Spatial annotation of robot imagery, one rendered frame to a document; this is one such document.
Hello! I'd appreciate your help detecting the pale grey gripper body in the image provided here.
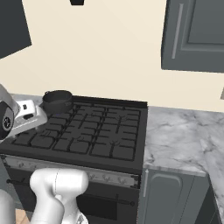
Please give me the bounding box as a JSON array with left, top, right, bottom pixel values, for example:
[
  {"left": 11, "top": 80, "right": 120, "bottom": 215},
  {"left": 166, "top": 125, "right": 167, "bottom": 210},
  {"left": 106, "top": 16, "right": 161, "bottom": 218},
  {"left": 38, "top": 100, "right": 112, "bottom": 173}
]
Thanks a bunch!
[{"left": 12, "top": 105, "right": 48, "bottom": 137}]

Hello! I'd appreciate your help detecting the dark grey pot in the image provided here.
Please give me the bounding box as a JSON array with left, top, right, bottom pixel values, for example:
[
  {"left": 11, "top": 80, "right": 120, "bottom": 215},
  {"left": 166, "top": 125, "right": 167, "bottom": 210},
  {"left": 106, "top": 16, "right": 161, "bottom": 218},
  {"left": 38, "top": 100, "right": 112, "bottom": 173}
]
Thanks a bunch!
[{"left": 41, "top": 89, "right": 74, "bottom": 116}]

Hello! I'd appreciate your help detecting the black stove with oven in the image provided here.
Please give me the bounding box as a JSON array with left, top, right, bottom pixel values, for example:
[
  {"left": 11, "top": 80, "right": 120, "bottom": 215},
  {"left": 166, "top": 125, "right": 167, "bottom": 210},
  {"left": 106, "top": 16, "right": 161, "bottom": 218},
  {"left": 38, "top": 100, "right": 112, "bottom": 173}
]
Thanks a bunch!
[{"left": 0, "top": 94, "right": 149, "bottom": 224}]

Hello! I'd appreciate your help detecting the dark grey range hood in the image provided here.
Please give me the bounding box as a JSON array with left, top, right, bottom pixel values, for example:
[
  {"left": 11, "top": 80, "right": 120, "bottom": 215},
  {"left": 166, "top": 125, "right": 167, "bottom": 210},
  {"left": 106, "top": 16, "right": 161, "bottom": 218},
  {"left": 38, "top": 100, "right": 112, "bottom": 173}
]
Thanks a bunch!
[{"left": 0, "top": 0, "right": 32, "bottom": 60}]

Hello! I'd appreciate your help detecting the black oven door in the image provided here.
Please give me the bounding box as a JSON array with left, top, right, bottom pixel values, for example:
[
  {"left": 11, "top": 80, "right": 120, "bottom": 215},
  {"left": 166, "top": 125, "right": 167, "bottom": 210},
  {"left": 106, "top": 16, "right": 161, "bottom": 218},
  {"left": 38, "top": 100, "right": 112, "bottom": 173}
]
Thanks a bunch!
[{"left": 4, "top": 166, "right": 140, "bottom": 224}]

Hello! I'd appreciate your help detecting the black ceiling fixture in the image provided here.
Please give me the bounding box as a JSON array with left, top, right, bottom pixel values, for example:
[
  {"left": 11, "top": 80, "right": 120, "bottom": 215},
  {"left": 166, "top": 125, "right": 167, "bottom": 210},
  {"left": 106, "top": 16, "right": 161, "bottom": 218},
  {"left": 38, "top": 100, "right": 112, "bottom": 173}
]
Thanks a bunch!
[{"left": 69, "top": 0, "right": 86, "bottom": 6}]

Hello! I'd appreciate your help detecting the grey base cupboard door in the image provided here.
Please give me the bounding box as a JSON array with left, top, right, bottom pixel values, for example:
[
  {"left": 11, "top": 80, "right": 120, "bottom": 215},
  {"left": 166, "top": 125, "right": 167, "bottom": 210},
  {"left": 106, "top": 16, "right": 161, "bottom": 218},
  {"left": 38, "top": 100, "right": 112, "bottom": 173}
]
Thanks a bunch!
[{"left": 139, "top": 166, "right": 210, "bottom": 224}]

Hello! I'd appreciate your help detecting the dark grey corner base cupboard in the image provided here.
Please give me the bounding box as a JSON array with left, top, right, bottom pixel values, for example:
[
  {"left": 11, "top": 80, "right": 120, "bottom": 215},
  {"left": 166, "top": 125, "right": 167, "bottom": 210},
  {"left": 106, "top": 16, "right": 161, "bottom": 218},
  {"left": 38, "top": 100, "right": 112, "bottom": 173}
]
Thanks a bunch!
[{"left": 193, "top": 174, "right": 224, "bottom": 224}]

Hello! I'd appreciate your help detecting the silver base cupboard handle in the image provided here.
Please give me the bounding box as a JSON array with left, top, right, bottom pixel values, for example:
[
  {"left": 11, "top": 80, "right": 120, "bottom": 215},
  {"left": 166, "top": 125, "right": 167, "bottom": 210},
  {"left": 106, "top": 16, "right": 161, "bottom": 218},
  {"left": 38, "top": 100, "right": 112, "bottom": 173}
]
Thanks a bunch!
[{"left": 143, "top": 168, "right": 150, "bottom": 199}]

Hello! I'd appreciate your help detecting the silver wall cupboard handle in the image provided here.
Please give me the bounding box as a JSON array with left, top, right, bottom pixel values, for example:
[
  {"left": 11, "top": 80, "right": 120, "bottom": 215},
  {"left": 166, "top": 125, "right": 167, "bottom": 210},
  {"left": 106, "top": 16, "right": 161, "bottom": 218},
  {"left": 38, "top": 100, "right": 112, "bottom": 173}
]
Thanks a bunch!
[{"left": 171, "top": 3, "right": 185, "bottom": 60}]

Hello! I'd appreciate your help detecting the grey wall cupboard door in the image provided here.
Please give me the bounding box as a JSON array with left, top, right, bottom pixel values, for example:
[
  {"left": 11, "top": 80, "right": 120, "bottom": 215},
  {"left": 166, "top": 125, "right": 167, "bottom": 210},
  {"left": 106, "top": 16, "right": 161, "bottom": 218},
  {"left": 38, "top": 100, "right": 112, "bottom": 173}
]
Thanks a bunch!
[{"left": 161, "top": 0, "right": 224, "bottom": 74}]

